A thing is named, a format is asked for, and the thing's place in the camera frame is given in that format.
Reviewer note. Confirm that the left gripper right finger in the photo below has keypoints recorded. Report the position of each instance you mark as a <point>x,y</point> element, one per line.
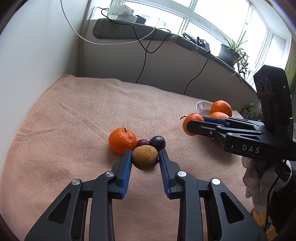
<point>226,217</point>

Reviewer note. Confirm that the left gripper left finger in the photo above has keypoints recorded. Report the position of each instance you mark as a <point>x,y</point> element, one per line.
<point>65,218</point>

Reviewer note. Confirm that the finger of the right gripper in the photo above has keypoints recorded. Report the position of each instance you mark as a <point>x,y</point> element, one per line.
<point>218,121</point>
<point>214,131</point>

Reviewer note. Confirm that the large orange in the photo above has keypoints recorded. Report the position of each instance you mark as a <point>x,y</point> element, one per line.
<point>218,115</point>

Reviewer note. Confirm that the round orange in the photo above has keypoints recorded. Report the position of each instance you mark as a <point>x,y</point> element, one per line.
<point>221,106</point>

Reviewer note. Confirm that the small mandarin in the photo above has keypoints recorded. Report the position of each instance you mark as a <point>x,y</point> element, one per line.
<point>187,119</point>

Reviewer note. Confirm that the stemmed mandarin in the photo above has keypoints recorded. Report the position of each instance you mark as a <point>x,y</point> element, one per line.
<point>122,139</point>

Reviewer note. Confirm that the gloved right hand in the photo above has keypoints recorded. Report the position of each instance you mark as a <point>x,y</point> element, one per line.
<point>258,179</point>

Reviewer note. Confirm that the floral white ceramic plate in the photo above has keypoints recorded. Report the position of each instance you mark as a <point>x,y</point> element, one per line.
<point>203,108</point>

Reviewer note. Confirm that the green printed bag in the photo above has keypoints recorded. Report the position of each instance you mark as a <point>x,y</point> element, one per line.
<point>248,112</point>

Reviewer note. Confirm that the potted spider plant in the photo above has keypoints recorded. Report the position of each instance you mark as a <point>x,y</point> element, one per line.
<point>234,55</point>

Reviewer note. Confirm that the black device on sill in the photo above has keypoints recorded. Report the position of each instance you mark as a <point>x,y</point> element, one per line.
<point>200,42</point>

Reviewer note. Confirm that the pink towel table cover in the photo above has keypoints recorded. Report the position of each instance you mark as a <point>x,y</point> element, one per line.
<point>65,136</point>

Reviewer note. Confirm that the grey windowsill cover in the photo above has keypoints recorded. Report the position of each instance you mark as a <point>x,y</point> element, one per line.
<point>139,53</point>

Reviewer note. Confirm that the white power adapter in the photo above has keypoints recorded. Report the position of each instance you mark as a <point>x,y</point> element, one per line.
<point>123,13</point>

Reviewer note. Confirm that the black camera box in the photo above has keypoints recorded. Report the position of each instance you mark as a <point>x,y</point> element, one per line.
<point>274,95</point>

